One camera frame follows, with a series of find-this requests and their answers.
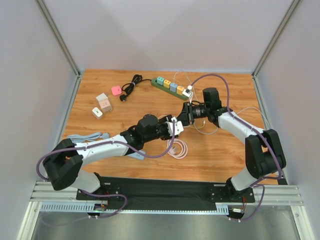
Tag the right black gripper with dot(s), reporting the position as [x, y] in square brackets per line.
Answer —
[188, 114]

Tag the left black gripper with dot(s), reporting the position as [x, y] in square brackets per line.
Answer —
[164, 127]

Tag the pink round power strip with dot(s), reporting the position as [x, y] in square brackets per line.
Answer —
[178, 149]

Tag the pink charger plug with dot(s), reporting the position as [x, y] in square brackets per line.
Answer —
[116, 91]

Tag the beige patterned cube charger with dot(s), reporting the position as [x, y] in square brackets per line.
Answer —
[105, 106]

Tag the white charger plug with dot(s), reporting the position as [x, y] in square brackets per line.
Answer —
[101, 97]

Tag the white charger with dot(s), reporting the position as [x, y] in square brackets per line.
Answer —
[97, 113]

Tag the light blue power strip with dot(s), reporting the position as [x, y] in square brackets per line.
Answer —
[76, 138]

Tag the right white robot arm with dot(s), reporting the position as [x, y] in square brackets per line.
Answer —
[263, 150]

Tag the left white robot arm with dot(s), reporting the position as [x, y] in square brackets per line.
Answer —
[64, 163]

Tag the orange charger plug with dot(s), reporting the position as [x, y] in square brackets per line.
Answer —
[180, 89]

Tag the blue charger plug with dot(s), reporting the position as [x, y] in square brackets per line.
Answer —
[173, 87]

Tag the yellow charger plug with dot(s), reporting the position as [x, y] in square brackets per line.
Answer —
[166, 83]

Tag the teal charger plug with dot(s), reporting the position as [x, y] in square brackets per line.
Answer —
[160, 81]

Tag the green power strip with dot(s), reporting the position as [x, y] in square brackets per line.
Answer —
[162, 88]

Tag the black base mat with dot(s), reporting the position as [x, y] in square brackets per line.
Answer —
[173, 194]

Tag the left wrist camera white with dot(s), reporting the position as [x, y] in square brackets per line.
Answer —
[175, 127]

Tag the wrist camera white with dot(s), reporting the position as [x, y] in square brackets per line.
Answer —
[175, 127]
[188, 92]

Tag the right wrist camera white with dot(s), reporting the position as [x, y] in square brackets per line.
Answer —
[188, 92]

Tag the grey slotted cable duct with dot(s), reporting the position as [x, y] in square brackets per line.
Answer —
[90, 207]

